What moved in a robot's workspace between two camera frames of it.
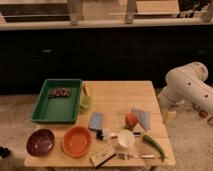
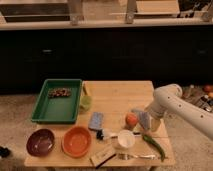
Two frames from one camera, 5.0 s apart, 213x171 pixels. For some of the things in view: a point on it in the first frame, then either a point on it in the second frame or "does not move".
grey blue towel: [144, 118] does not move
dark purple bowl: [41, 142] does not move
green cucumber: [155, 145] does not move
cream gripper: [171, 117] → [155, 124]
